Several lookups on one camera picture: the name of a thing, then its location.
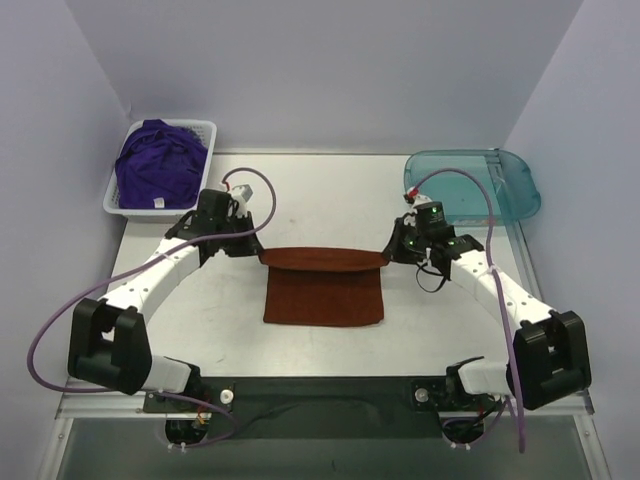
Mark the brown towel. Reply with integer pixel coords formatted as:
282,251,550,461
259,247,388,328

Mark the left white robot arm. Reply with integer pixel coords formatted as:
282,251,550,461
67,185,263,395

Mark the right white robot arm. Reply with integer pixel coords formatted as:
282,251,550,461
383,195,592,410

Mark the purple cloth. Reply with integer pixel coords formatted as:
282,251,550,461
115,119,208,210

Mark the white plastic basket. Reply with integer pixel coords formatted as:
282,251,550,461
103,119,217,222

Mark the blue transparent plastic bin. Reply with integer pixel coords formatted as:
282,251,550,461
403,149,541,226

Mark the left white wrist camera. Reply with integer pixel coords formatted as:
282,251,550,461
228,184,253,208

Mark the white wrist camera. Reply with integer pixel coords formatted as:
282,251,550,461
228,184,253,208
404,187,429,207

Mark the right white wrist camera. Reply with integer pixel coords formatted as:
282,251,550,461
404,187,429,207

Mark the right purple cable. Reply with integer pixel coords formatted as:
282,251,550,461
412,168,527,454

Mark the purple cable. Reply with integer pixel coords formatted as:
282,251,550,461
412,168,527,454
27,167,279,448

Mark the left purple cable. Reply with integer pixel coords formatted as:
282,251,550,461
27,167,279,448

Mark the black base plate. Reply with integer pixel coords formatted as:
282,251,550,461
142,377,504,441

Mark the aluminium frame rail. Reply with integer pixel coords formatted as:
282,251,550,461
55,372,596,420

